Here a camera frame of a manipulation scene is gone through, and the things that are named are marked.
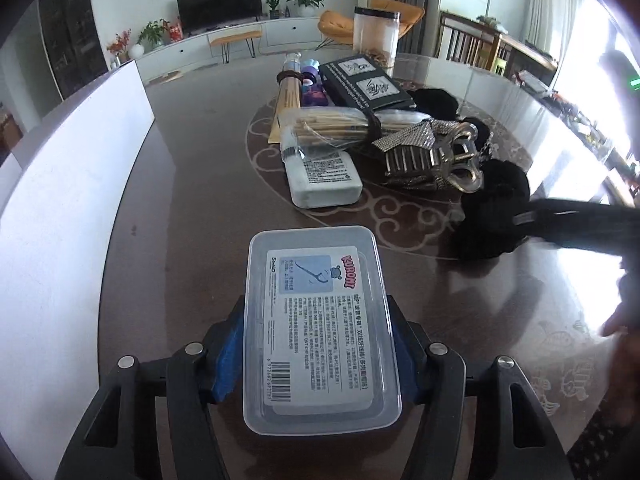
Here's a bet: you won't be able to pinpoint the wooden bench with metal legs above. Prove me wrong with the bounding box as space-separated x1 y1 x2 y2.
208 29 263 64

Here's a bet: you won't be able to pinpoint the white television cabinet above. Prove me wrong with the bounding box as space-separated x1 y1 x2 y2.
134 16 332 86

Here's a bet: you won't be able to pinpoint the bushy potted plant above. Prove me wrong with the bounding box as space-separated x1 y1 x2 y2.
136 19 171 52

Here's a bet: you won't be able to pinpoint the black television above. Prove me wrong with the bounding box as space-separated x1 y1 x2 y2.
176 0 263 32

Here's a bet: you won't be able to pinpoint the clear jar with black lid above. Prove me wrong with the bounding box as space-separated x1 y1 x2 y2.
353 6 402 63

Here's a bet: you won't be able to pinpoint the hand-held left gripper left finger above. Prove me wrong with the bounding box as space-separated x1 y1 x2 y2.
55 294 248 480

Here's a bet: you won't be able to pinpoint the dark glass display cabinet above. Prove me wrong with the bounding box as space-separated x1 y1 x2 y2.
39 0 110 102

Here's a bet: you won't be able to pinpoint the person's right hand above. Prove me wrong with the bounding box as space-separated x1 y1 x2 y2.
601 259 640 428

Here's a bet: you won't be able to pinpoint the clear plastic box with label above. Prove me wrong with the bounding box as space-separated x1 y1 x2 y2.
242 225 404 434

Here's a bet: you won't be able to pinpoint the wooden chair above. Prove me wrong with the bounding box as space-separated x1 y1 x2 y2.
439 10 502 70

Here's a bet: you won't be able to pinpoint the orange lounge chair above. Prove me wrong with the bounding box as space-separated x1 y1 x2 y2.
318 0 426 52

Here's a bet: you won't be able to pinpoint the bundle of bamboo sticks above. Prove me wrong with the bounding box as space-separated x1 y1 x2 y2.
294 108 427 142

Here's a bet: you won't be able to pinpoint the black fluffy pompom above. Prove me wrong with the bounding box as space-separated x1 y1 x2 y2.
452 159 532 262
414 88 459 122

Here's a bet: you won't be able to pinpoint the red flowers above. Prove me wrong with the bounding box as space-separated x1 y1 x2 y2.
106 29 134 58

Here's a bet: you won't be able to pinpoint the black box with white pictures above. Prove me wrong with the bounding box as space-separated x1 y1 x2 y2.
318 54 417 112

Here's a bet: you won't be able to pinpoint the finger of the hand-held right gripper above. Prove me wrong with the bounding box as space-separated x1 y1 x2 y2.
511 198 640 262

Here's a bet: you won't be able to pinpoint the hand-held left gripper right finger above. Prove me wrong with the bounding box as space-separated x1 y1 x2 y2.
387 294 576 480

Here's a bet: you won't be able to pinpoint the silver glitter hair clip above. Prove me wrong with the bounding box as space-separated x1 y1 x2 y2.
371 119 437 152

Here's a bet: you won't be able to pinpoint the silver metal hair claw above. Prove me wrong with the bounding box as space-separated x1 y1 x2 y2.
384 121 486 196

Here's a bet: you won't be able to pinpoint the white rectangular bottle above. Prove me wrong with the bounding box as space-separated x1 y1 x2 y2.
279 125 364 209

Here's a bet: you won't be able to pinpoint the wooden side table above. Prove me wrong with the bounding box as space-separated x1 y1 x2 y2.
499 34 560 87

